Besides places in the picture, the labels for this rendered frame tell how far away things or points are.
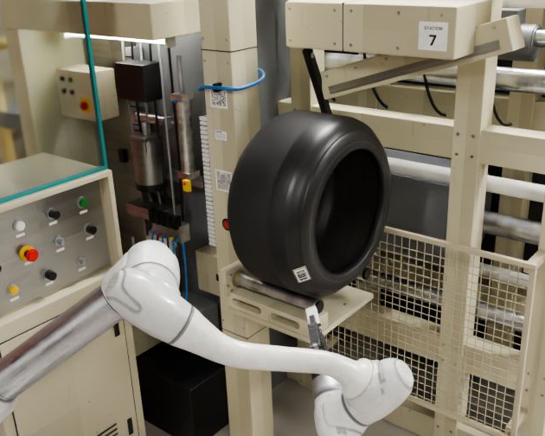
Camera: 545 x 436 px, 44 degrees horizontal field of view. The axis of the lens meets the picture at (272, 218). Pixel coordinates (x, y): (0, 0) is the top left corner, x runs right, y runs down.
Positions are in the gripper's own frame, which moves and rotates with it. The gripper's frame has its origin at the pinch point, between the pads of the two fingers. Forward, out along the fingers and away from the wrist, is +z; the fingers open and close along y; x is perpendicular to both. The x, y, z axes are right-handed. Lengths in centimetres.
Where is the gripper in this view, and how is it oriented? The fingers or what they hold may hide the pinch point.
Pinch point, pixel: (313, 317)
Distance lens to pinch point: 193.3
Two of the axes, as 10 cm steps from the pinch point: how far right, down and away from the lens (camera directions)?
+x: 9.3, -3.4, -1.5
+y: 3.4, 6.5, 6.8
